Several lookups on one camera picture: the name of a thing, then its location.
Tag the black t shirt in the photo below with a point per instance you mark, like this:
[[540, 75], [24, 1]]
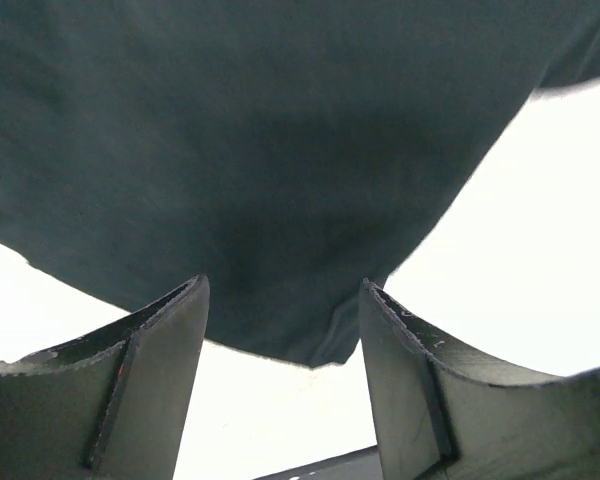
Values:
[[288, 150]]

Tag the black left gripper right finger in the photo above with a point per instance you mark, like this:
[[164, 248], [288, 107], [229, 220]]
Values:
[[443, 409]]

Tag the black base crossbar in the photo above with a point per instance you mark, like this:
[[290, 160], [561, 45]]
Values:
[[361, 464]]

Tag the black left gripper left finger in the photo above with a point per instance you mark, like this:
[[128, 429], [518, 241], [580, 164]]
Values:
[[111, 404]]

